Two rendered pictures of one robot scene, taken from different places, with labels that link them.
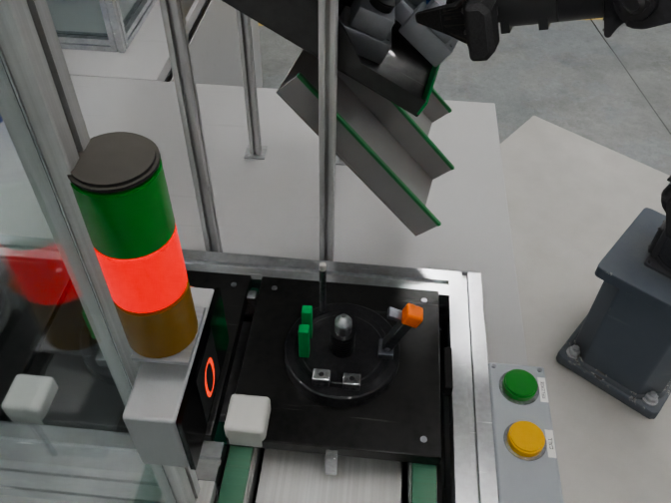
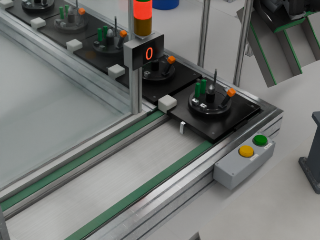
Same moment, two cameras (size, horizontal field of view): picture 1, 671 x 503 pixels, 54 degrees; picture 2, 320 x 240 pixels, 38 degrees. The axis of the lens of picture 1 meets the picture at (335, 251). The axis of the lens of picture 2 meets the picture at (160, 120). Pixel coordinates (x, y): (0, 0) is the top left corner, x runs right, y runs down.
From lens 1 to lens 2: 0.92 m
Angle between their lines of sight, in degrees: 29
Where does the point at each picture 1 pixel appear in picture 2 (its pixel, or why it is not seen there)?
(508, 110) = not seen: outside the picture
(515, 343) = (287, 149)
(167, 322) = (141, 24)
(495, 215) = not seen: outside the picture
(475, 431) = (233, 143)
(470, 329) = (261, 122)
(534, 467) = (241, 158)
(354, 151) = (254, 42)
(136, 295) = (136, 12)
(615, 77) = not seen: outside the picture
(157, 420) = (129, 46)
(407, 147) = (287, 57)
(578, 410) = (290, 176)
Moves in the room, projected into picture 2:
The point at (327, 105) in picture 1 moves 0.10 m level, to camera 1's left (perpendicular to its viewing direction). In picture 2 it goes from (245, 18) to (220, 9)
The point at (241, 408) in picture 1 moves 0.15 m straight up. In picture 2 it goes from (166, 98) to (168, 58)
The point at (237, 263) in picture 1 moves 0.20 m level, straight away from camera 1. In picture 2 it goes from (201, 71) to (222, 47)
